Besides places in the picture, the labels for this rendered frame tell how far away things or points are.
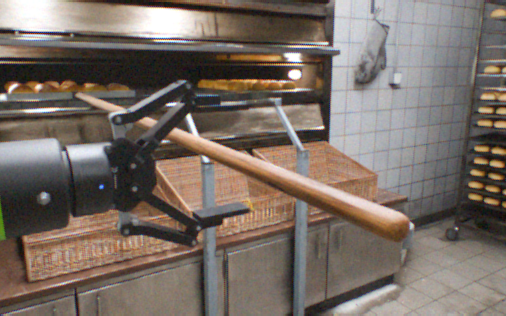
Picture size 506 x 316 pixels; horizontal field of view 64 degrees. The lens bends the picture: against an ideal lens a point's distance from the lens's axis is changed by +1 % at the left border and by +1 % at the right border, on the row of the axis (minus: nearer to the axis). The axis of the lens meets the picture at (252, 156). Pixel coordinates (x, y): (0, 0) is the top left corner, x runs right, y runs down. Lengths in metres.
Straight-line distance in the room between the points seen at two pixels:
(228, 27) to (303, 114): 0.73
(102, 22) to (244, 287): 1.37
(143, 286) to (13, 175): 1.33
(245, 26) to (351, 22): 0.80
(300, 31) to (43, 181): 2.23
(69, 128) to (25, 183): 1.63
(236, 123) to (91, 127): 0.78
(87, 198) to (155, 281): 1.31
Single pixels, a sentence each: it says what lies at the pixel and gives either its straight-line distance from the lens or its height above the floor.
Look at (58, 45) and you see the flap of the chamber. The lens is 1.85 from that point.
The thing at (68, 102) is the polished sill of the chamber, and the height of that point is 1.16.
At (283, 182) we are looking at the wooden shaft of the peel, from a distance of 0.52.
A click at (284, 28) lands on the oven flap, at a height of 1.54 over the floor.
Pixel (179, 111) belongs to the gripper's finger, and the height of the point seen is 1.27.
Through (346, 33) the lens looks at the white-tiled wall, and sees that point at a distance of 2.78.
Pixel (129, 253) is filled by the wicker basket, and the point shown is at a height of 0.61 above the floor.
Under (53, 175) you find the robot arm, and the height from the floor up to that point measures 1.22.
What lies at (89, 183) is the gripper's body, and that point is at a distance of 0.42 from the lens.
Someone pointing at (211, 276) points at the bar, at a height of 0.47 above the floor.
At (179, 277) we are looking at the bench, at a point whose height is 0.47.
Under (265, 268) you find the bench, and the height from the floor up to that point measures 0.39.
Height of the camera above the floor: 1.31
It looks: 12 degrees down
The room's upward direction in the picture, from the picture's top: straight up
